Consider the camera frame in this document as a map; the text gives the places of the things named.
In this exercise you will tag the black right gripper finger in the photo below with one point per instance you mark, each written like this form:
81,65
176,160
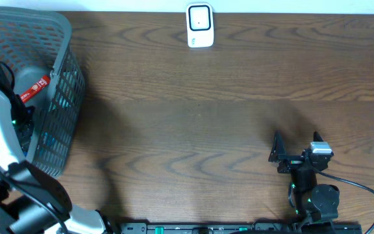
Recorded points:
278,152
317,137

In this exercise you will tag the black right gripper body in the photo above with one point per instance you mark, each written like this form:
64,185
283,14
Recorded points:
291,163

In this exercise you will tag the red Nescafe stick sachet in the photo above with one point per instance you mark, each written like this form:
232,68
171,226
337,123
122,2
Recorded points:
35,88

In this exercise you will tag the white barcode scanner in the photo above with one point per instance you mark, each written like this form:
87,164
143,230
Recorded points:
199,25

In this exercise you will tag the grey plastic mesh basket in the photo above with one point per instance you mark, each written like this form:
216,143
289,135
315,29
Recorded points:
35,43

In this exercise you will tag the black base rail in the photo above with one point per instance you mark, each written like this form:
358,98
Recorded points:
258,227

